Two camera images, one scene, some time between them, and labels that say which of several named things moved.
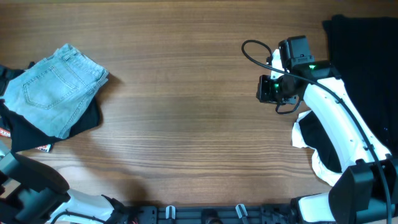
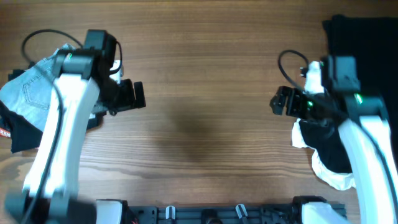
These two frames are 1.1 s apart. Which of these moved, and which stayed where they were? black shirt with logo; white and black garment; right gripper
Moved: right gripper
Stayed: white and black garment; black shirt with logo
